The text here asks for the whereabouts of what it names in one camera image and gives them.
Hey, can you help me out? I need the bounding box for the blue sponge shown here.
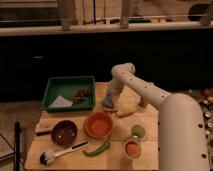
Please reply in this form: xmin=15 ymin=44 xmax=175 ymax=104
xmin=103 ymin=96 xmax=114 ymax=109

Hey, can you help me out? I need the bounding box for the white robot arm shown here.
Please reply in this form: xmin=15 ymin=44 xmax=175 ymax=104
xmin=106 ymin=63 xmax=210 ymax=171

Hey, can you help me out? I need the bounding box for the orange bowl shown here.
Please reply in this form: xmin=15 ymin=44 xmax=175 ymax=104
xmin=83 ymin=112 xmax=113 ymax=139

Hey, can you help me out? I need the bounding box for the purple bowl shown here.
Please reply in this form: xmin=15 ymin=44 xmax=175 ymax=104
xmin=51 ymin=120 xmax=78 ymax=147

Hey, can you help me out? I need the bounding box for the dark red grape bunch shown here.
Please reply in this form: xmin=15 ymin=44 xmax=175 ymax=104
xmin=73 ymin=89 xmax=90 ymax=103

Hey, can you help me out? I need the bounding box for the green plastic tray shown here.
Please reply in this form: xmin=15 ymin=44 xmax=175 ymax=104
xmin=42 ymin=76 xmax=95 ymax=112

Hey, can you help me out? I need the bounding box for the white folded cloth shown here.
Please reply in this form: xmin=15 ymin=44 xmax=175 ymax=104
xmin=49 ymin=96 xmax=73 ymax=108

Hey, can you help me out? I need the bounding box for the green measuring cup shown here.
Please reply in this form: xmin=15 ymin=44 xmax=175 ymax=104
xmin=130 ymin=124 xmax=145 ymax=140

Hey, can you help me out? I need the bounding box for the green chili pepper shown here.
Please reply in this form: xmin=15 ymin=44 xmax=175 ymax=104
xmin=83 ymin=140 xmax=110 ymax=157

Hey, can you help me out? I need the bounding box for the white cup orange inside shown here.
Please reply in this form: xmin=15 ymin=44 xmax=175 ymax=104
xmin=122 ymin=139 xmax=141 ymax=161

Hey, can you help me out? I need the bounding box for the white dish brush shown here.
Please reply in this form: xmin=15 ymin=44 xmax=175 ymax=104
xmin=39 ymin=141 xmax=89 ymax=165

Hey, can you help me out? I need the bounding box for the spice bottle rack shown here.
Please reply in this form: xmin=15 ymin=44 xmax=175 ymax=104
xmin=196 ymin=88 xmax=213 ymax=148

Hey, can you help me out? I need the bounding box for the black metal stand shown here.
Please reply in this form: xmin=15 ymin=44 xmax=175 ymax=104
xmin=0 ymin=122 xmax=23 ymax=171

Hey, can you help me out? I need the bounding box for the black handled knife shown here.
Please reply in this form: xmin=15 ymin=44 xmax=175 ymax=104
xmin=35 ymin=122 xmax=56 ymax=136

